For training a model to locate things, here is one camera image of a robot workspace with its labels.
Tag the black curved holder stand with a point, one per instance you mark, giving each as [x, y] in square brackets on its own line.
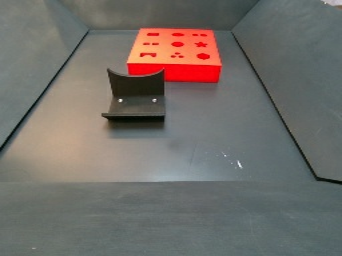
[138, 96]

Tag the red shape-sorter box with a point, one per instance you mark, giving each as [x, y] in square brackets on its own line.
[185, 52]

